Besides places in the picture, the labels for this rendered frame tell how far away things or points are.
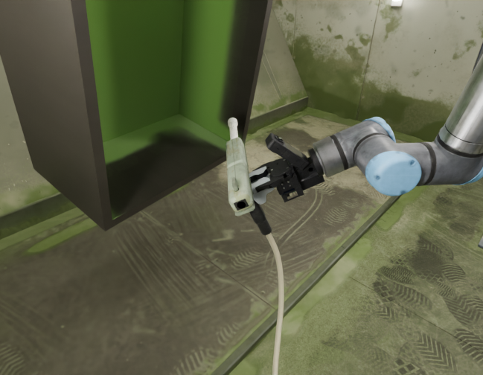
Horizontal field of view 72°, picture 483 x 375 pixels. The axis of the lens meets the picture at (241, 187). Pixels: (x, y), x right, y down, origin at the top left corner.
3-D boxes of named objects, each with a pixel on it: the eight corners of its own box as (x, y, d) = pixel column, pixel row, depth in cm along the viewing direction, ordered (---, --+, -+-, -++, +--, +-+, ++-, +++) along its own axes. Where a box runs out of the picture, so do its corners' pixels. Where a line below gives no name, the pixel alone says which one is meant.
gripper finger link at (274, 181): (259, 196, 78) (292, 178, 78) (256, 190, 78) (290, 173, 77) (254, 186, 82) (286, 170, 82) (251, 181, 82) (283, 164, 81)
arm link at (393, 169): (440, 156, 62) (407, 131, 72) (380, 158, 61) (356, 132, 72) (426, 198, 67) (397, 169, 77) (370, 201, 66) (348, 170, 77)
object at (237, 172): (282, 260, 80) (245, 187, 69) (263, 266, 81) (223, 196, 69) (260, 164, 121) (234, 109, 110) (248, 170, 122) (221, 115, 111)
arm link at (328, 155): (337, 146, 74) (324, 129, 82) (316, 155, 75) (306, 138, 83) (347, 177, 79) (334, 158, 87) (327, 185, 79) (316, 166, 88)
